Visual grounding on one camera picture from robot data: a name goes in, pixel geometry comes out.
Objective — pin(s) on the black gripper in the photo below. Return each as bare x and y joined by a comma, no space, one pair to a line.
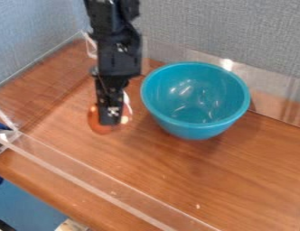
119,64

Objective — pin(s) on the brown toy mushroom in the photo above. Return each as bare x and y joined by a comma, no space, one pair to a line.
93,117

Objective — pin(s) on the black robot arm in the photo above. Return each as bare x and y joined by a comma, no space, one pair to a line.
111,16

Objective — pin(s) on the blue plastic bowl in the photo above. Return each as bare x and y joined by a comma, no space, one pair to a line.
194,98

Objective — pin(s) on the clear acrylic left barrier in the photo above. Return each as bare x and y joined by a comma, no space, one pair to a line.
45,55

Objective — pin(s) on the clear acrylic barrier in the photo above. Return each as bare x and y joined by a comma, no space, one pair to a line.
274,91
45,55
148,209

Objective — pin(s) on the clear acrylic front barrier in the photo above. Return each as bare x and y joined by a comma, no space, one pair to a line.
148,209

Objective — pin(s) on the clear acrylic back barrier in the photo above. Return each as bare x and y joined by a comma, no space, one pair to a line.
274,91

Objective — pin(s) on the clear acrylic corner bracket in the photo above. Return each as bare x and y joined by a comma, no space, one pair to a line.
89,45

